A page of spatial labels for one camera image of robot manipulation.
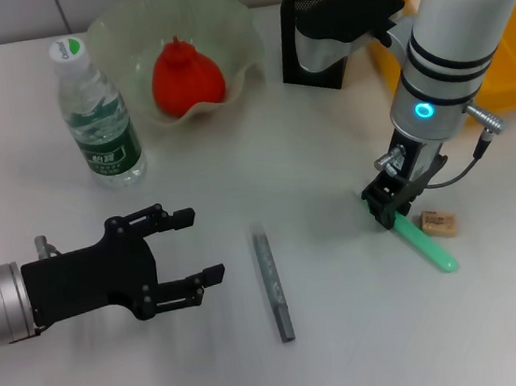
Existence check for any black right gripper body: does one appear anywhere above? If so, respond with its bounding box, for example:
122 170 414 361
353 125 454 212

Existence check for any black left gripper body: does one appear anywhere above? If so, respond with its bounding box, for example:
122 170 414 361
16 211 164 335

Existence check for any mint green pen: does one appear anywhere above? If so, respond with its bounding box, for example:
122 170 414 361
360 183 460 283

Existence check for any clear water bottle green label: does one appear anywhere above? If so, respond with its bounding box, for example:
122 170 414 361
47 29 151 194

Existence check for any red pear-shaped fruit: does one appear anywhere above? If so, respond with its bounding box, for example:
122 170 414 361
146 30 231 121

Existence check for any beige eraser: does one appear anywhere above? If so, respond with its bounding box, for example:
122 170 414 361
418 206 460 243

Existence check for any black mesh pen holder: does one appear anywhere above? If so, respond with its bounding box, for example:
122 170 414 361
272 0 371 98

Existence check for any pale green glass fruit plate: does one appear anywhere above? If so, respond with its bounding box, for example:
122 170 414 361
81 0 274 138

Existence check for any grey metal bar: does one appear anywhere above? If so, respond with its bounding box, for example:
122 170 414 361
251 229 298 347

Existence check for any yellow plastic bin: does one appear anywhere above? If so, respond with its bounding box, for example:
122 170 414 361
364 0 516 128

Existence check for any left gripper cable with plugs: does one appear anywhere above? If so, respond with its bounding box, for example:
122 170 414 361
33 233 62 259

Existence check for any gripper cable with plugs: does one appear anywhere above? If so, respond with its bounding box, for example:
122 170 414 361
368 98 516 196
33 233 62 259

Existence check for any right gripper cable with plugs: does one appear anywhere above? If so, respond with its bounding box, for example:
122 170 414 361
368 98 516 196

